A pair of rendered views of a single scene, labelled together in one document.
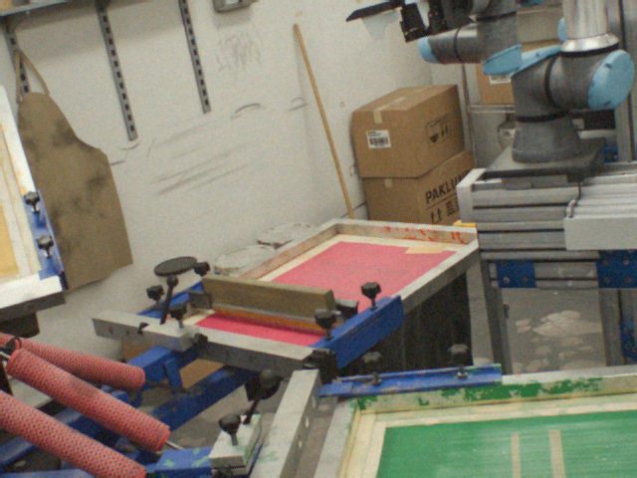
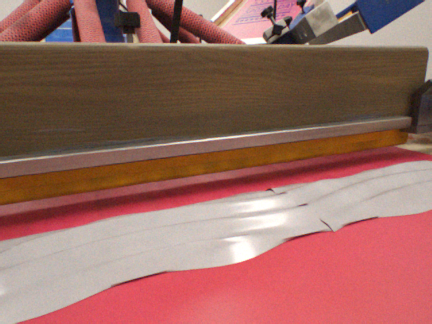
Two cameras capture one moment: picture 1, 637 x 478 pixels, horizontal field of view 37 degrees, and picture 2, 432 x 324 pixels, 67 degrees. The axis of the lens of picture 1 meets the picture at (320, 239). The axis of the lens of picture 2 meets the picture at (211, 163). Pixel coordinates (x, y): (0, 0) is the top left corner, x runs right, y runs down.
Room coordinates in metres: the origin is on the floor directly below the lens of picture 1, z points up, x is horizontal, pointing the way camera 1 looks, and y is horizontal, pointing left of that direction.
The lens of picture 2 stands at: (2.19, -0.10, 1.04)
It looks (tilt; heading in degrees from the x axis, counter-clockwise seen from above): 16 degrees down; 114
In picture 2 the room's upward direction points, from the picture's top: 1 degrees counter-clockwise
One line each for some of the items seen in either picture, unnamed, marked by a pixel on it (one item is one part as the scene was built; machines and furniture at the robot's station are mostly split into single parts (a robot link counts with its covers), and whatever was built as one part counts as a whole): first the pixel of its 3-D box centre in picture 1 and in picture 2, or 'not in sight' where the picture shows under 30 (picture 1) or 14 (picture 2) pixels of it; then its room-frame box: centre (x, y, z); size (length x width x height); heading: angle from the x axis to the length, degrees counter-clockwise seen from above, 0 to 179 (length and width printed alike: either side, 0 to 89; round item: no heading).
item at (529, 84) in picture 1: (540, 79); not in sight; (2.01, -0.53, 1.42); 0.13 x 0.12 x 0.14; 37
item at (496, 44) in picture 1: (492, 43); not in sight; (1.77, -0.39, 1.56); 0.11 x 0.08 x 0.11; 37
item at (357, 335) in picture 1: (354, 335); not in sight; (1.89, -0.03, 0.98); 0.30 x 0.05 x 0.07; 137
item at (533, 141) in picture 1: (543, 131); not in sight; (2.02, -0.53, 1.31); 0.15 x 0.15 x 0.10
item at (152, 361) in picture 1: (156, 363); not in sight; (1.85, 0.39, 1.02); 0.17 x 0.06 x 0.05; 137
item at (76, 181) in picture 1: (56, 169); not in sight; (4.00, 1.05, 1.06); 0.53 x 0.07 x 1.05; 137
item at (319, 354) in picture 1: (317, 365); not in sight; (1.69, 0.05, 1.02); 0.07 x 0.06 x 0.07; 137
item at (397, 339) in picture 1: (409, 348); not in sight; (2.17, -0.17, 0.79); 0.46 x 0.09 x 0.33; 137
